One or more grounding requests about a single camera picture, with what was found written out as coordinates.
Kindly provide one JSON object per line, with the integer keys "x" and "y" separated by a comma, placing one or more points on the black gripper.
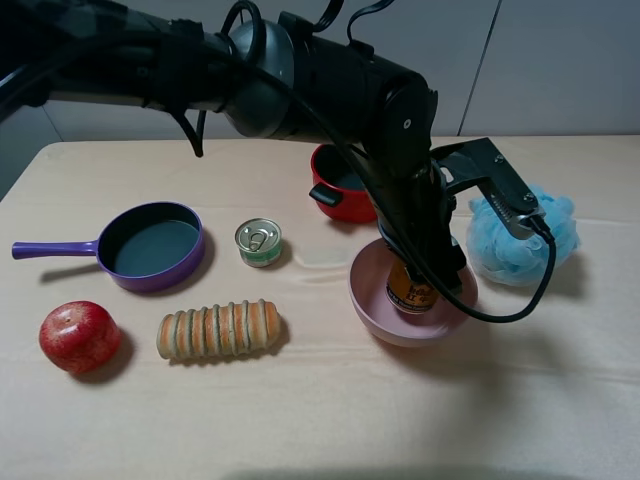
{"x": 413, "y": 218}

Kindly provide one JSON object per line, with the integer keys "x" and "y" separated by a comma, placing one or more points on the orange beverage can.
{"x": 408, "y": 290}

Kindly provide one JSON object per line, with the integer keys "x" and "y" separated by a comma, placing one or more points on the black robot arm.
{"x": 272, "y": 80}

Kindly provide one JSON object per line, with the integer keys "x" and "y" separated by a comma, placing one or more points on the pink plastic bowl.
{"x": 367, "y": 287}

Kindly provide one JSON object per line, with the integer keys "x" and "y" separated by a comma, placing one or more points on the red cooking pot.
{"x": 337, "y": 189}

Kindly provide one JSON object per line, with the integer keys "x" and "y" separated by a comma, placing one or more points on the blue bath loofah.
{"x": 501, "y": 258}

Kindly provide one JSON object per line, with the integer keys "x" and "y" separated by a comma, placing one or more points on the small green tin can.
{"x": 259, "y": 242}

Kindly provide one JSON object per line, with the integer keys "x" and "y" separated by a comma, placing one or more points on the striped bread loaf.
{"x": 230, "y": 330}

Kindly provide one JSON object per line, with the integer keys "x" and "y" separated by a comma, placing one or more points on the purple frying pan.
{"x": 148, "y": 248}

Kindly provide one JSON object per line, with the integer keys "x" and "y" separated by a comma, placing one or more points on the red apple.
{"x": 79, "y": 336}

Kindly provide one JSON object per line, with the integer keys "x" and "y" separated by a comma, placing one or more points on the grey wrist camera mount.
{"x": 478, "y": 163}

